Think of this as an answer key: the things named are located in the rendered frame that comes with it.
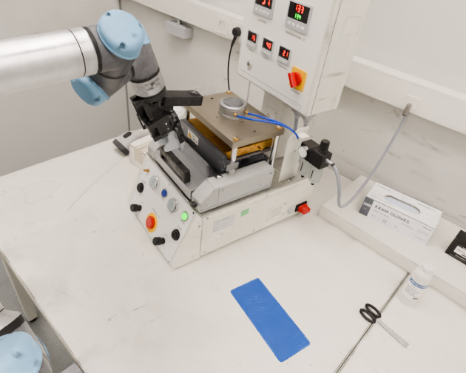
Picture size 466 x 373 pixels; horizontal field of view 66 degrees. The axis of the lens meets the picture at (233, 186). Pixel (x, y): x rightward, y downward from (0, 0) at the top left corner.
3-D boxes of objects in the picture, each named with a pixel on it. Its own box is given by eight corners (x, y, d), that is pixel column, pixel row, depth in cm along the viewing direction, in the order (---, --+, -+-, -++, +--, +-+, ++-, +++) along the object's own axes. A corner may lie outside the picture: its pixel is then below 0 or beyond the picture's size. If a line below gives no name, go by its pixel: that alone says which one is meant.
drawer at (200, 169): (231, 140, 128) (234, 121, 123) (271, 173, 115) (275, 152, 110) (154, 160, 113) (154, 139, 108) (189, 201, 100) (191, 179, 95)
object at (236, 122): (242, 112, 127) (247, 76, 119) (303, 157, 108) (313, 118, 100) (181, 126, 115) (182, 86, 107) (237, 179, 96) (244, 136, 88)
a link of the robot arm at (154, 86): (151, 61, 86) (166, 73, 81) (157, 77, 89) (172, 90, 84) (123, 75, 84) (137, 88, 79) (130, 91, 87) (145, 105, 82)
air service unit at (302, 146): (294, 165, 113) (305, 123, 104) (328, 191, 104) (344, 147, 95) (282, 169, 110) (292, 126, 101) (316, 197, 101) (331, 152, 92)
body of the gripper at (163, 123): (143, 131, 96) (125, 92, 87) (171, 115, 98) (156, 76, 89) (156, 144, 91) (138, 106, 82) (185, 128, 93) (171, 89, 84)
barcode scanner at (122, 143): (152, 135, 159) (152, 118, 155) (163, 143, 156) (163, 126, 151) (111, 150, 147) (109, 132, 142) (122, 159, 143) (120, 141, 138)
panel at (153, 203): (129, 204, 122) (149, 157, 116) (169, 265, 104) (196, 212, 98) (123, 203, 121) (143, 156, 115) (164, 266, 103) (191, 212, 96)
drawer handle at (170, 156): (166, 155, 110) (166, 143, 107) (190, 182, 101) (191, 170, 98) (159, 156, 109) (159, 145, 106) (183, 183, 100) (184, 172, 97)
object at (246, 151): (231, 120, 122) (235, 93, 116) (274, 153, 108) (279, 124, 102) (187, 130, 113) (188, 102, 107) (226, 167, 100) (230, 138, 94)
